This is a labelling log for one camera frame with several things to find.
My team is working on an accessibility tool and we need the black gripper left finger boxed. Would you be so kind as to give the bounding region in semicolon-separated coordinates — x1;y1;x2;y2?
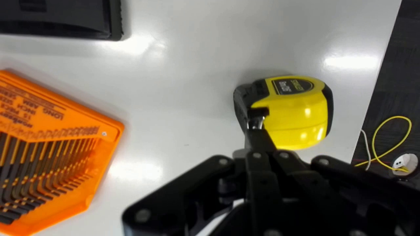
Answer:
123;130;276;236

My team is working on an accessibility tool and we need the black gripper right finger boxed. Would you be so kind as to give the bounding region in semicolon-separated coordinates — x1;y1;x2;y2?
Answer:
274;151;420;236

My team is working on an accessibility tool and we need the yellow measuring tape case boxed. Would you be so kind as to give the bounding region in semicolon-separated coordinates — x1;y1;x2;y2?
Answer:
233;75;334;151

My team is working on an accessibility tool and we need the orange hex key set case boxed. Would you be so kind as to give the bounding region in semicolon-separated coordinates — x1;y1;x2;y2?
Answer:
0;69;125;236

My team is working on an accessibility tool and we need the black rectangular case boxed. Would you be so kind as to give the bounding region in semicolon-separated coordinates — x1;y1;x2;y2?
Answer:
0;0;124;40

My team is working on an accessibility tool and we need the white floor outlet plug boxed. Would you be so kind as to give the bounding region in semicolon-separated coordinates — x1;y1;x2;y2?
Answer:
393;153;419;177

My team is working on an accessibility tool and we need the white floor cable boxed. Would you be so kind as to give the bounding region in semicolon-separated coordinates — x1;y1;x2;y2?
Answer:
360;128;373;173

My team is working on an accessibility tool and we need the yellow floor cable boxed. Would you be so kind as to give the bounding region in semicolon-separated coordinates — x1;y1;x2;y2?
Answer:
354;114;414;169

